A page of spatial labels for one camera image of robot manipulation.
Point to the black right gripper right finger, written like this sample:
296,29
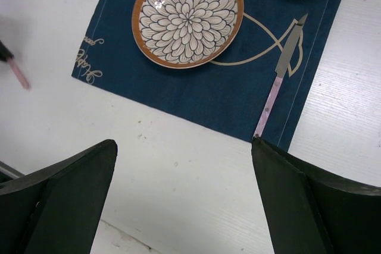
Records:
311,210

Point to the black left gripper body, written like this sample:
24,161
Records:
5,53

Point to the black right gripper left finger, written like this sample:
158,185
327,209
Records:
56,209

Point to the pink handled fork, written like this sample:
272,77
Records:
18,73

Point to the dark blue cloth placemat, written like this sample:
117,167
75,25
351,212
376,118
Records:
228,95

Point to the pink handled knife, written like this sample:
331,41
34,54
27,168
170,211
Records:
281,68

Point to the floral patterned ceramic bowl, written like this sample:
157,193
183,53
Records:
181,34

